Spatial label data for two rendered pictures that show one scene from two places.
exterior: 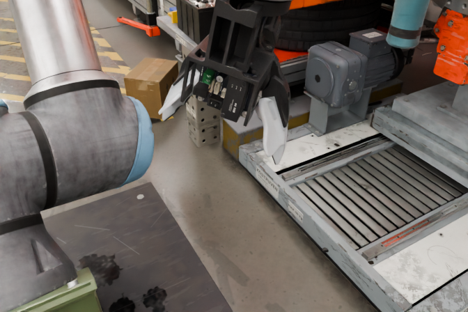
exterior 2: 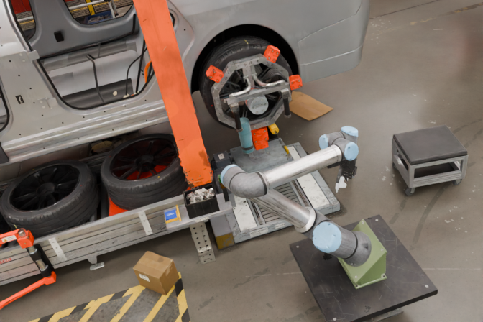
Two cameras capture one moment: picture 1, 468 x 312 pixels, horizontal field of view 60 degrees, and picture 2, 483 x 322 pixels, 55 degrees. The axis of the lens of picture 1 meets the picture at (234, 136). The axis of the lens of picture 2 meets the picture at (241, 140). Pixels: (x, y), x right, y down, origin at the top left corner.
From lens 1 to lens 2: 2.56 m
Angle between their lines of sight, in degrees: 56
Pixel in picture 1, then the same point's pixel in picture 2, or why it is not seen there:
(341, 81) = not seen: hidden behind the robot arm
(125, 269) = not seen: hidden behind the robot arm
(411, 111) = (249, 167)
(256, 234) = (284, 243)
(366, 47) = (227, 161)
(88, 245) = (319, 258)
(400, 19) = (249, 144)
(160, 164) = (224, 277)
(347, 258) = not seen: hidden behind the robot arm
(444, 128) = (264, 162)
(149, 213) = (306, 244)
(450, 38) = (256, 137)
